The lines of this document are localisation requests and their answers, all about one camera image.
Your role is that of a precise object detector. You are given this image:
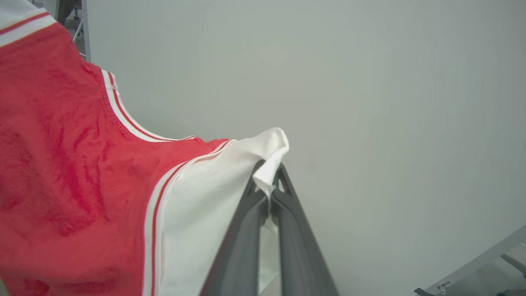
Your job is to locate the grey fabric sofa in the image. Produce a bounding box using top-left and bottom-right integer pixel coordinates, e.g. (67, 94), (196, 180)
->
(259, 275), (283, 296)

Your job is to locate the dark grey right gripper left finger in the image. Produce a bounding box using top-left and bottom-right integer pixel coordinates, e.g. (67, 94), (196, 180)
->
(201, 160), (270, 296)

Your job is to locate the red and white basketball jersey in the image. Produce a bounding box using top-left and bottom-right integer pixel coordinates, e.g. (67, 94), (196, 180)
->
(0, 0), (290, 296)

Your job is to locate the grey metal frame with straps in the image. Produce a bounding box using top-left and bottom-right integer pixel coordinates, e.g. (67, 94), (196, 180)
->
(413, 224), (526, 296)

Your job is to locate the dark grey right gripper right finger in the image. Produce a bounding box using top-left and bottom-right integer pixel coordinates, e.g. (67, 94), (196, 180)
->
(270, 163), (340, 296)

